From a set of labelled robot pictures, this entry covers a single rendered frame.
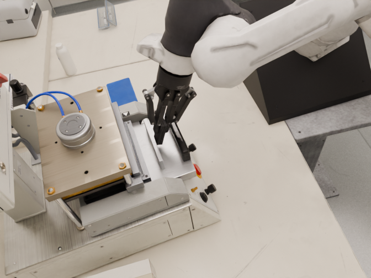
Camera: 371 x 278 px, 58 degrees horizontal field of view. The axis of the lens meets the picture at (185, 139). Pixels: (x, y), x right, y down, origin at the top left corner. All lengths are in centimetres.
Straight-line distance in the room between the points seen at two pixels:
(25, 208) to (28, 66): 84
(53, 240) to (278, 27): 69
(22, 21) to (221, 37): 131
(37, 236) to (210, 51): 62
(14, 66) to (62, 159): 94
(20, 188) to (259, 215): 64
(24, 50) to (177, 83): 112
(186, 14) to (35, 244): 63
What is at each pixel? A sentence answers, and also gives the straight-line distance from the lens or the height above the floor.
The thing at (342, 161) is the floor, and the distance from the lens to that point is 212.
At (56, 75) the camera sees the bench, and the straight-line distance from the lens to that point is 159.
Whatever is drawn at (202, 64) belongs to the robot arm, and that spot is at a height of 132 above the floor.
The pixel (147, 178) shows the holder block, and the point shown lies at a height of 99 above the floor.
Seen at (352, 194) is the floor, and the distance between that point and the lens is 202.
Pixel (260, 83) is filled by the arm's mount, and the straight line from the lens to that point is 119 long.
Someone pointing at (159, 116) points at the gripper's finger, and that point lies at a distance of 80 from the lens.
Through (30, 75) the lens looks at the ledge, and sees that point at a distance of 158.
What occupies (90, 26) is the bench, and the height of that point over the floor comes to 75.
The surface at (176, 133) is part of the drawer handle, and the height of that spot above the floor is 101.
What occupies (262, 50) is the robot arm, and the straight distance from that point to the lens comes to 55.
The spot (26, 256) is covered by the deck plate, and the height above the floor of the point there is 93.
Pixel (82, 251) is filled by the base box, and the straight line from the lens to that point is 91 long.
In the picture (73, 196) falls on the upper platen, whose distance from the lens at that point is 82.
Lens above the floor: 169
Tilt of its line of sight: 52 degrees down
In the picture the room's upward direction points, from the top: 9 degrees counter-clockwise
